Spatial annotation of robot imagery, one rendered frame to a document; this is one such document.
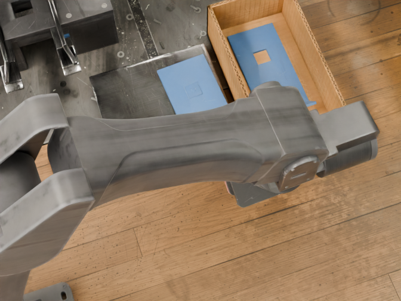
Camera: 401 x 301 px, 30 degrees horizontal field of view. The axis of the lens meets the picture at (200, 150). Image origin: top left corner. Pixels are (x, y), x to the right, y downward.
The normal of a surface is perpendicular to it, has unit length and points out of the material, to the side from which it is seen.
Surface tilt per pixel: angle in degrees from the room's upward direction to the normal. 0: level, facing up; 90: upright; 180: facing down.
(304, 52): 90
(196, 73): 0
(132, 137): 26
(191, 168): 87
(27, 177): 52
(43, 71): 0
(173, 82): 0
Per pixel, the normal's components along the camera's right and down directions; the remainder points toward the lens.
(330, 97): -0.94, 0.30
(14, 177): 0.43, -0.51
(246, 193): 0.19, 0.07
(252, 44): 0.00, -0.40
